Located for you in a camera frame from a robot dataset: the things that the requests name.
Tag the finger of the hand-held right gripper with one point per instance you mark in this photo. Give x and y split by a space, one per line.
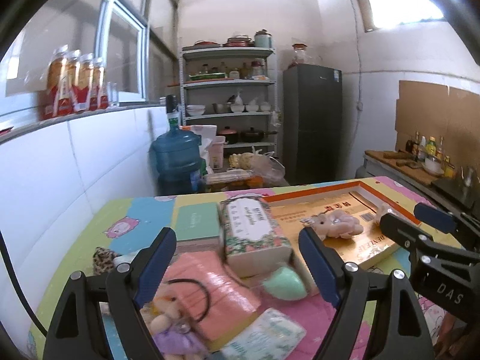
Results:
401 228
435 219

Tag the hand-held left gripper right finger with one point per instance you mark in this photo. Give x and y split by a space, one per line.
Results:
318 266

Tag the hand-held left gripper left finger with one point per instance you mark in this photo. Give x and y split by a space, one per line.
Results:
157 266

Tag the mint green makeup sponge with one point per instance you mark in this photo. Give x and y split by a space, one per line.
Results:
285 281

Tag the white soft tissue pack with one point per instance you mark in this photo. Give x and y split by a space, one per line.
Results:
262 333

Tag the black induction cooker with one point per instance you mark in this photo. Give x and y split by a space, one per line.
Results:
448 187

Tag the pink plush rabbit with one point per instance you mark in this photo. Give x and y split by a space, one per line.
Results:
337 223

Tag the plush doll purple dress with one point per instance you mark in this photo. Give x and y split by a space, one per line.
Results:
168 315

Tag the white bowl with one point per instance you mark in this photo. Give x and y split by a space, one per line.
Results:
433 164

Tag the leopard print cloth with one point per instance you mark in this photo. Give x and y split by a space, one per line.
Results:
102 260

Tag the cartoon printed table mat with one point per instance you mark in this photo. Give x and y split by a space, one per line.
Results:
131 213

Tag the green white carton box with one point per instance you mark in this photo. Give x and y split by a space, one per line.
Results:
197 221

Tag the black hair band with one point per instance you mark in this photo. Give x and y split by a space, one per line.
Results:
208 302

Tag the orange rimmed flat box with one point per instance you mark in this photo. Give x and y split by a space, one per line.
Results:
300 204

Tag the wooden cutting board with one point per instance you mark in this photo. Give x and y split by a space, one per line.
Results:
382 161

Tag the pink packet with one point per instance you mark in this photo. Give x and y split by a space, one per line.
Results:
225 292

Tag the cluster of condiment bottles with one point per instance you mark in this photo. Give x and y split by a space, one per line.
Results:
431 146

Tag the floral tissue box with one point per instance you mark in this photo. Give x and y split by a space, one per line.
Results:
251 232

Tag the brown cardboard sheet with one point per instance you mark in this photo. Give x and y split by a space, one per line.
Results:
431 112

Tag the clear plastic bag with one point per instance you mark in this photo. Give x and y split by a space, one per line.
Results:
268 167

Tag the blue water jug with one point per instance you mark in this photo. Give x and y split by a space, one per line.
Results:
176 153

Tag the yellow food bundle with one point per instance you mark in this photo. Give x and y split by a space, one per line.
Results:
240 160

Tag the dark grey fridge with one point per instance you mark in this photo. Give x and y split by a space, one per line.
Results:
311 120

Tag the black frying pan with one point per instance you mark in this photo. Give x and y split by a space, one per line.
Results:
253 135

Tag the small red pot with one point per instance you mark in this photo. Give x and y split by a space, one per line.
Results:
227 135

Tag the stack of white bowls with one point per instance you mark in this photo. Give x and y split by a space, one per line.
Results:
195 110

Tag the black white water pump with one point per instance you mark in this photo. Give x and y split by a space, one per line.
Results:
171 105

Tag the clear drinking glass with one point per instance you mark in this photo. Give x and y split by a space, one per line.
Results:
113 95

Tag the row of seasoning jars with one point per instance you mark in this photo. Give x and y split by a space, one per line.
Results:
232 71

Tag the grey metal shelf rack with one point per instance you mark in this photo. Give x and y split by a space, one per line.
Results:
225 53

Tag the sliding window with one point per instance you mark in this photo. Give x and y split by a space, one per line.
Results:
123 45

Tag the teal canister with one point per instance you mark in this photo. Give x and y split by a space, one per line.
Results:
263 39

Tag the red lidded pot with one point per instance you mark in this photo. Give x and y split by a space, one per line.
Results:
239 41

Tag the white wall socket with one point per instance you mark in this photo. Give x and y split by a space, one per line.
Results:
360 106

